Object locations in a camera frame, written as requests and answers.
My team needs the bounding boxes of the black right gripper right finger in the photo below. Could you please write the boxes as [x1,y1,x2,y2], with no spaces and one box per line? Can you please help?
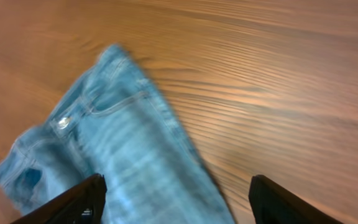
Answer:
[248,175,341,224]

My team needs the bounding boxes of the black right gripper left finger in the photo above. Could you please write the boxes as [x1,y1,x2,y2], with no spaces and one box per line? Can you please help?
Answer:
[12,174,107,224]

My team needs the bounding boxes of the light blue denim jeans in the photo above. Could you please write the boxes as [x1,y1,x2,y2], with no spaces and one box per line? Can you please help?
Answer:
[0,45,234,223]

